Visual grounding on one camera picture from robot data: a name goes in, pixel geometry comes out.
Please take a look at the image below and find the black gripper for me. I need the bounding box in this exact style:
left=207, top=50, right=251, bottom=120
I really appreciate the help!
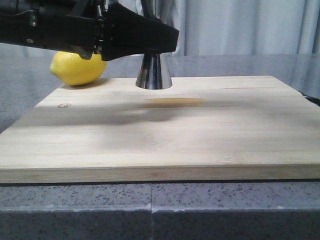
left=0, top=0, right=105, bottom=60

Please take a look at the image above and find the steel double jigger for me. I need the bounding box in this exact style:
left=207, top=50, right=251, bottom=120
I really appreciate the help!
left=135, top=0, right=173, bottom=90

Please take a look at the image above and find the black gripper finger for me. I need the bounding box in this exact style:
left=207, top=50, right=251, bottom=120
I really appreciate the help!
left=100, top=1, right=179, bottom=61
left=140, top=0, right=162, bottom=22

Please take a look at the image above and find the yellow lemon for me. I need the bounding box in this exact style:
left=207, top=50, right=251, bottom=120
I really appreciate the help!
left=49, top=51, right=107, bottom=86

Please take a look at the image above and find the wooden cutting board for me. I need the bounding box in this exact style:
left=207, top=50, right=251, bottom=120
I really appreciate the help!
left=0, top=76, right=320, bottom=184

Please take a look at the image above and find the grey curtain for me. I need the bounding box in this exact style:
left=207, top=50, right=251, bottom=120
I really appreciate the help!
left=0, top=0, right=320, bottom=57

